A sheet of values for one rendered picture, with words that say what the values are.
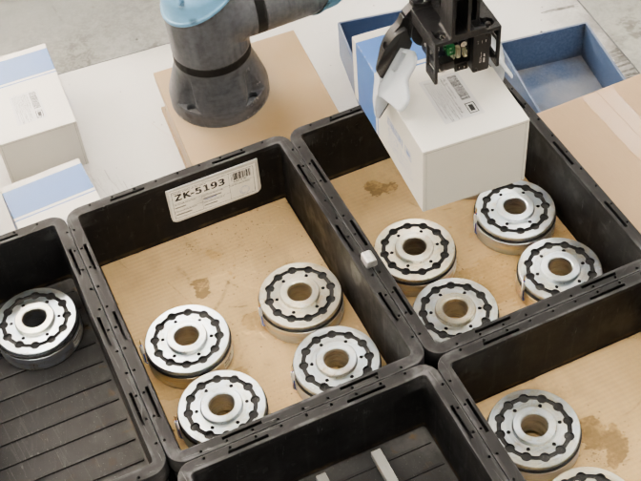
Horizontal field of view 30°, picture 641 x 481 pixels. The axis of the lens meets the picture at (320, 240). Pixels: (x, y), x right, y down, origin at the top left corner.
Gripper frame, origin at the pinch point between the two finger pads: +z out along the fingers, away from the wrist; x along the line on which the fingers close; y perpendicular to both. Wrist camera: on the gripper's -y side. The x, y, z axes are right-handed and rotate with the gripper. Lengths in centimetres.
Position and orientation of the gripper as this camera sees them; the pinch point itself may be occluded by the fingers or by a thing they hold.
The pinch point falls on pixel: (436, 94)
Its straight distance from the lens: 132.2
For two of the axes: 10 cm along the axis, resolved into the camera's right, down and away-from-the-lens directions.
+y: 3.4, 7.0, -6.2
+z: 0.6, 6.5, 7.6
